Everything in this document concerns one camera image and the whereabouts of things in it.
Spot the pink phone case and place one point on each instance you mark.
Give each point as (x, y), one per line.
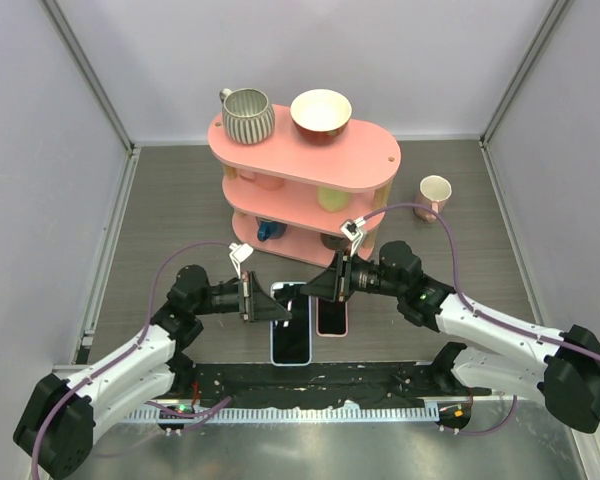
(332, 335)

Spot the dark teal mug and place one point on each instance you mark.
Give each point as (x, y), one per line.
(335, 242)

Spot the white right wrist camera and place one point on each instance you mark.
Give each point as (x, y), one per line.
(354, 231)

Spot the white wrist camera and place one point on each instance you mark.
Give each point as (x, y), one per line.
(354, 231)
(238, 254)

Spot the yellow-green cup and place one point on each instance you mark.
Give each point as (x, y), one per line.
(332, 200)

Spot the light blue phone case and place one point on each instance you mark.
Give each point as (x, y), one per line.
(290, 365)

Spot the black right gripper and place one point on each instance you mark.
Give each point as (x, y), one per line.
(327, 285)

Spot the pink mug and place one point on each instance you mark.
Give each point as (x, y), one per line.
(434, 191)

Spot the purple smartphone black screen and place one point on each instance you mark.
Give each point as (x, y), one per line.
(331, 320)

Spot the pink cup on shelf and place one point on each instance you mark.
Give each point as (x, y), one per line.
(261, 180)

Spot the blue mug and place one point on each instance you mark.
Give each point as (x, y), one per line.
(269, 229)

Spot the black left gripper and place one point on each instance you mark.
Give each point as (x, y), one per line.
(258, 305)

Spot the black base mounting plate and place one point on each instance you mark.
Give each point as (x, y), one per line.
(318, 385)

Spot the white slotted cable duct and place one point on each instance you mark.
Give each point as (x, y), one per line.
(349, 413)

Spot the red bowl white inside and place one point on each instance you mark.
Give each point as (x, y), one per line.
(320, 116)

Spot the grey striped mug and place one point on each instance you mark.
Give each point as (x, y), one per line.
(247, 115)

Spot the pink three-tier wooden shelf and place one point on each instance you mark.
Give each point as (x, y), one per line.
(363, 161)

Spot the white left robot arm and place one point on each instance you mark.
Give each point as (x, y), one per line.
(64, 418)

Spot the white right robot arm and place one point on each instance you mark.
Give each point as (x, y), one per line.
(557, 369)

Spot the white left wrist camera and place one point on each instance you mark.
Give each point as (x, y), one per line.
(238, 254)

